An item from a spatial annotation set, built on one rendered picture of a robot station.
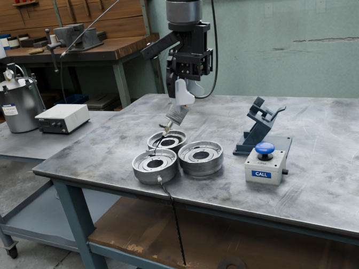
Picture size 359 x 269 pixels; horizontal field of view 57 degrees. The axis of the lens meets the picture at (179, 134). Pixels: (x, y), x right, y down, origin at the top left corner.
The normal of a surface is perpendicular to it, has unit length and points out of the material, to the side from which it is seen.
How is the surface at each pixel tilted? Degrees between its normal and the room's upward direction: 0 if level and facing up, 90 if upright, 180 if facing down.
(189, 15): 96
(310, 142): 0
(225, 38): 90
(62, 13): 90
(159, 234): 0
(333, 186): 0
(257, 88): 90
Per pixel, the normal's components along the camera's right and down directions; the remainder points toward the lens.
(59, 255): -0.15, -0.89
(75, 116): 0.91, 0.05
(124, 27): -0.45, 0.44
